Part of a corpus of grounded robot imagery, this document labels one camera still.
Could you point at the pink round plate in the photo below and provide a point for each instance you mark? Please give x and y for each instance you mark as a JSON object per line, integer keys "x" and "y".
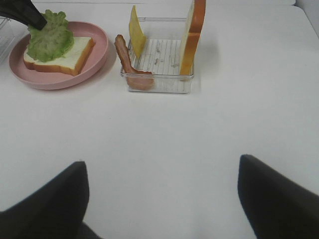
{"x": 54, "y": 81}

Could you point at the bacon strip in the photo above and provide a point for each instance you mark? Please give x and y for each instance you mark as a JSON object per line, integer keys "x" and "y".
{"x": 143, "y": 83}

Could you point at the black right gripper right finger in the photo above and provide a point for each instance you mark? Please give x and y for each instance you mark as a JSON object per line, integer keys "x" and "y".
{"x": 275, "y": 206}

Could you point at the bread slice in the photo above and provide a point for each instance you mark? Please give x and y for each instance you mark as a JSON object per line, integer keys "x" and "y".
{"x": 191, "y": 36}
{"x": 70, "y": 63}

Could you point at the clear plastic tray left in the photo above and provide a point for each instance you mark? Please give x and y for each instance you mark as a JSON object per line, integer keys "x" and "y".
{"x": 6, "y": 38}

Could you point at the clear plastic tray right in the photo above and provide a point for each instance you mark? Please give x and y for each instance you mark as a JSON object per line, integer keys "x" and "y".
{"x": 161, "y": 55}

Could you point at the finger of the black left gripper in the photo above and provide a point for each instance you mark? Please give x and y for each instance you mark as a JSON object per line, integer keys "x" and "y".
{"x": 22, "y": 11}

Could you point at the clear plastic tray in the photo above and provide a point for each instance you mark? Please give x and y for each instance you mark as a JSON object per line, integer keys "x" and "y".
{"x": 6, "y": 38}
{"x": 161, "y": 55}

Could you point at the yellow cheese slice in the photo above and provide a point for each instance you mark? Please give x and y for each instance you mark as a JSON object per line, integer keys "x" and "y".
{"x": 137, "y": 37}

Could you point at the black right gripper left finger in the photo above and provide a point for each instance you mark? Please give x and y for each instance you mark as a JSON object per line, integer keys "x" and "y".
{"x": 55, "y": 211}

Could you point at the green lettuce leaf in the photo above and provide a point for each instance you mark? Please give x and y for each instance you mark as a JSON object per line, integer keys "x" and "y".
{"x": 53, "y": 41}

